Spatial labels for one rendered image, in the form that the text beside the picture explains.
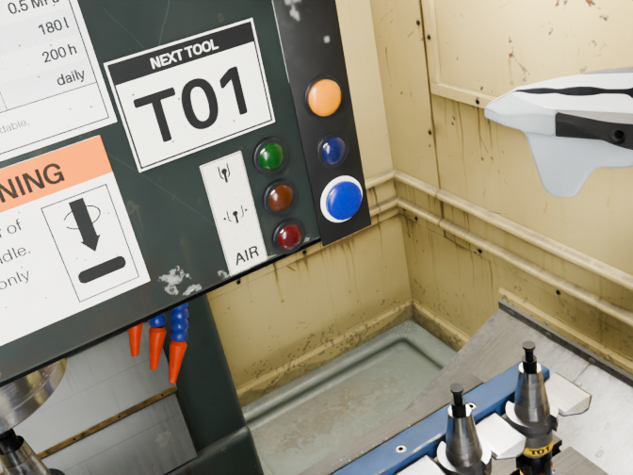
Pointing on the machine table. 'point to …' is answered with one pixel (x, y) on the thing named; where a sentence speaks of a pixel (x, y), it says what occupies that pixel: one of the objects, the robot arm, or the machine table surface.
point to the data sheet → (47, 76)
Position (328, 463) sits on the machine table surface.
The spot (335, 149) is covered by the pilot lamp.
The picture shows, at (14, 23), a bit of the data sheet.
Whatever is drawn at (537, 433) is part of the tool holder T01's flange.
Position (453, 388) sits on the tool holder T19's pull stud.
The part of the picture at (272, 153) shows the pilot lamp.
